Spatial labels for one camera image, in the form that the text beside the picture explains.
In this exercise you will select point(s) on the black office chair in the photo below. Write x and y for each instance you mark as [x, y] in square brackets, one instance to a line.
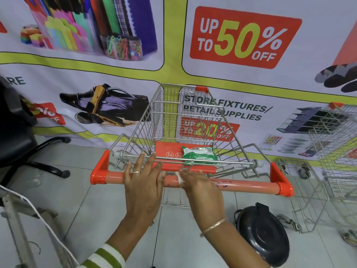
[14, 142]

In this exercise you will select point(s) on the green wet wipe packet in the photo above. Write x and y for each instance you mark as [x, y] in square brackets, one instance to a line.
[199, 154]

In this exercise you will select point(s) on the black round bin lid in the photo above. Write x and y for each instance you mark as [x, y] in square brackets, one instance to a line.
[262, 237]

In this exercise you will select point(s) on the person's left forearm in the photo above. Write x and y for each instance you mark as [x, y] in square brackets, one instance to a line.
[131, 237]

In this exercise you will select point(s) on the white wet wipe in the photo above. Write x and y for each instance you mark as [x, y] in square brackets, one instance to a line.
[181, 179]

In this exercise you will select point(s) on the printed wall banner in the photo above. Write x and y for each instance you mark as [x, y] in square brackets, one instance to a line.
[279, 83]

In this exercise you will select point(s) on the green white striped sleeve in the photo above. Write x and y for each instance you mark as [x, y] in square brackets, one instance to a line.
[106, 258]

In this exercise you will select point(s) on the person's right forearm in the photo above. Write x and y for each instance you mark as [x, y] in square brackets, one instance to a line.
[234, 248]

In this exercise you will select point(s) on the grey metal stand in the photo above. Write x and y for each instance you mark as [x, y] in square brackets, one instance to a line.
[16, 220]

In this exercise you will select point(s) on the gold bangle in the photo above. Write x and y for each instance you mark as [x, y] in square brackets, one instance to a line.
[213, 226]

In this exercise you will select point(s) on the person's left hand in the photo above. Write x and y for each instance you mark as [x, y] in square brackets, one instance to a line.
[143, 192]

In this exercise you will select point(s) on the person's right hand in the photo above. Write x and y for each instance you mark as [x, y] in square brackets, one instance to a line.
[205, 200]

